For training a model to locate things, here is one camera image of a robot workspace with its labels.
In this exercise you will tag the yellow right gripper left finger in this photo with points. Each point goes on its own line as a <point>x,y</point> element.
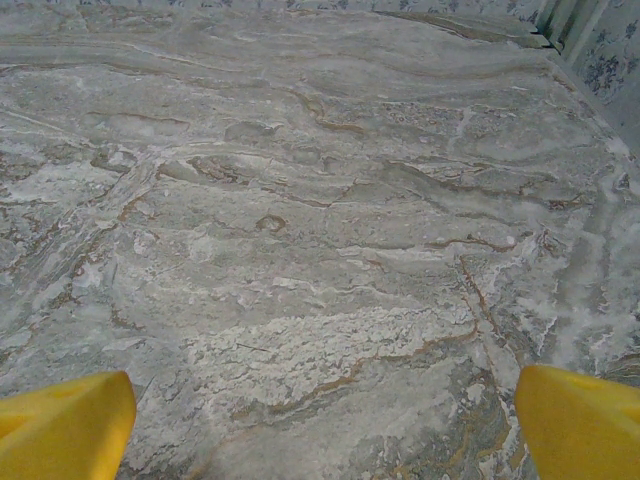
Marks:
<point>65,435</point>

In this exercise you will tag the aluminium frame post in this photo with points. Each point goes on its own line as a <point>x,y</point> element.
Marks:
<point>575,25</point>

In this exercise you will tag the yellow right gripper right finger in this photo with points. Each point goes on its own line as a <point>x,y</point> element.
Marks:
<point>585,435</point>

